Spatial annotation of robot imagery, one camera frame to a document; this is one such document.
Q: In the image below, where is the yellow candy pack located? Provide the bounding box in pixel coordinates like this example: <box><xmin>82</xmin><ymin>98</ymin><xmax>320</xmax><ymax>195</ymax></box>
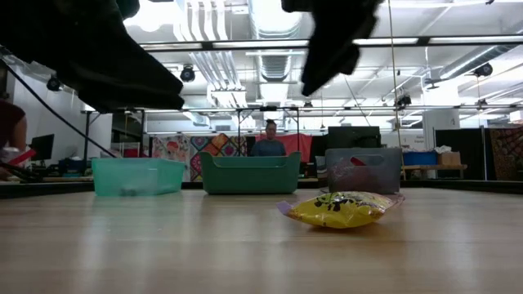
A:
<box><xmin>275</xmin><ymin>189</ymin><xmax>406</xmax><ymax>229</ymax></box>

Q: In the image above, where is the colourful patterned quilt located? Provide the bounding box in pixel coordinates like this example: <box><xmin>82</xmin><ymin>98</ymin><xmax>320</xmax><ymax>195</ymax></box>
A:
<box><xmin>190</xmin><ymin>132</ymin><xmax>251</xmax><ymax>183</ymax></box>

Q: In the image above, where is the wooden bench top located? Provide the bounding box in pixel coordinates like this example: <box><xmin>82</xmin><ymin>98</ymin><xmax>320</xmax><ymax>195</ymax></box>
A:
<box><xmin>401</xmin><ymin>163</ymin><xmax>469</xmax><ymax>171</ymax></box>

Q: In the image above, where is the black overhead frame beam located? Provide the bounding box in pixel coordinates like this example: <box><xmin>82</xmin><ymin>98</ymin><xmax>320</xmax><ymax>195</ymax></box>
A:
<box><xmin>134</xmin><ymin>35</ymin><xmax>523</xmax><ymax>53</ymax></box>

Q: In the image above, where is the black partition panel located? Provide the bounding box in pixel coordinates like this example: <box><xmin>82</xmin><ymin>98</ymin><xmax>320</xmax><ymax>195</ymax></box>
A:
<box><xmin>433</xmin><ymin>127</ymin><xmax>487</xmax><ymax>181</ymax></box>

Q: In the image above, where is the grey translucent plastic bin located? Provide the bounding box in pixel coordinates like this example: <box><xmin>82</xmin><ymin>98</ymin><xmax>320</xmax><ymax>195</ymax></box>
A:
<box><xmin>325</xmin><ymin>146</ymin><xmax>403</xmax><ymax>195</ymax></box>

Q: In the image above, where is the floral hanging cloth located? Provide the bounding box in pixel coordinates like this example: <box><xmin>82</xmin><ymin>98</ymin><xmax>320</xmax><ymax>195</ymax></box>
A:
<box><xmin>150</xmin><ymin>134</ymin><xmax>193</xmax><ymax>183</ymax></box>

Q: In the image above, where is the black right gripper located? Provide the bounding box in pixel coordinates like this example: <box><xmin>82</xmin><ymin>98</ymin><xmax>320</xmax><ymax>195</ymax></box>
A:
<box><xmin>281</xmin><ymin>0</ymin><xmax>385</xmax><ymax>97</ymax></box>

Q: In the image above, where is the small black monitor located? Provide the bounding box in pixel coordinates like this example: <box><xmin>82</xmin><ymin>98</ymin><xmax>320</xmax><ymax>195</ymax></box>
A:
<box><xmin>29</xmin><ymin>133</ymin><xmax>56</xmax><ymax>162</ymax></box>

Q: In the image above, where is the dark patterned rug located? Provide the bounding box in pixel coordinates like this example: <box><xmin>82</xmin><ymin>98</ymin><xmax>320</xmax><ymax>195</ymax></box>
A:
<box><xmin>489</xmin><ymin>127</ymin><xmax>523</xmax><ymax>182</ymax></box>

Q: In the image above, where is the red bar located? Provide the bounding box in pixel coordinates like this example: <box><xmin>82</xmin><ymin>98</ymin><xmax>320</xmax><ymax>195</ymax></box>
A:
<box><xmin>7</xmin><ymin>148</ymin><xmax>38</xmax><ymax>167</ymax></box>

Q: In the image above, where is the wide black monitor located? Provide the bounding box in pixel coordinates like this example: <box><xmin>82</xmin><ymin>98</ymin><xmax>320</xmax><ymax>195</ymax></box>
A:
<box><xmin>326</xmin><ymin>125</ymin><xmax>382</xmax><ymax>149</ymax></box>

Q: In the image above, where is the light teal translucent bin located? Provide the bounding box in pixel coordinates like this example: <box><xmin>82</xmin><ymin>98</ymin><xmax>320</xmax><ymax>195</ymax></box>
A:
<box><xmin>91</xmin><ymin>157</ymin><xmax>187</xmax><ymax>197</ymax></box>

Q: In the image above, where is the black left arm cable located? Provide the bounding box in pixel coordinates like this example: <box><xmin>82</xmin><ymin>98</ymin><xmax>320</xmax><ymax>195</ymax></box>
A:
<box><xmin>2</xmin><ymin>60</ymin><xmax>116</xmax><ymax>159</ymax></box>

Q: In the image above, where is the blue storage bin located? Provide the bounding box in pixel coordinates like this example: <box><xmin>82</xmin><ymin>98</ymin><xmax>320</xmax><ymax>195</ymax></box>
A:
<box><xmin>402</xmin><ymin>150</ymin><xmax>439</xmax><ymax>167</ymax></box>

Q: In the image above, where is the orange hanging cloth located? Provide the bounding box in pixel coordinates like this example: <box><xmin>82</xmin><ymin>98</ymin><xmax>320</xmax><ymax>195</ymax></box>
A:
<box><xmin>281</xmin><ymin>132</ymin><xmax>314</xmax><ymax>164</ymax></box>

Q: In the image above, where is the silver ventilation duct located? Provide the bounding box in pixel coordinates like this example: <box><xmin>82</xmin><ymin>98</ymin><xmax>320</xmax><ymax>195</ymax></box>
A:
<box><xmin>247</xmin><ymin>0</ymin><xmax>306</xmax><ymax>128</ymax></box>

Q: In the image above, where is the thin hanging cord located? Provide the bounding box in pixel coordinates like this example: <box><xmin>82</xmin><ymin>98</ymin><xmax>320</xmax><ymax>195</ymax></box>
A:
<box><xmin>387</xmin><ymin>0</ymin><xmax>406</xmax><ymax>181</ymax></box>

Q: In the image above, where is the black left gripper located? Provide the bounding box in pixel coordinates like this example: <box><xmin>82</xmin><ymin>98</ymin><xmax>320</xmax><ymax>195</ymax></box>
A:
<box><xmin>0</xmin><ymin>0</ymin><xmax>186</xmax><ymax>114</ymax></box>

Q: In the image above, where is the cardboard box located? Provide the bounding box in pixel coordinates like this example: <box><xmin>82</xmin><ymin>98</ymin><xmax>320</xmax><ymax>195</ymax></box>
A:
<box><xmin>438</xmin><ymin>150</ymin><xmax>463</xmax><ymax>167</ymax></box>

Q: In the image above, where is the black table frame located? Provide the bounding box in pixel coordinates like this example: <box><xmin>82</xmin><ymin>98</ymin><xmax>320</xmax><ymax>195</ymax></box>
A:
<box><xmin>0</xmin><ymin>178</ymin><xmax>523</xmax><ymax>200</ymax></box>

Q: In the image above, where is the dark green plastic bin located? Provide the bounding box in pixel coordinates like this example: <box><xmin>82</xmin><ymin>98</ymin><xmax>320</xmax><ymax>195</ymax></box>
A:
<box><xmin>199</xmin><ymin>150</ymin><xmax>302</xmax><ymax>195</ymax></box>

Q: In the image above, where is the person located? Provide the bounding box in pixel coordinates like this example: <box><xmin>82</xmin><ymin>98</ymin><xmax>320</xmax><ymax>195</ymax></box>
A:
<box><xmin>0</xmin><ymin>100</ymin><xmax>29</xmax><ymax>180</ymax></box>
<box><xmin>249</xmin><ymin>118</ymin><xmax>287</xmax><ymax>158</ymax></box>

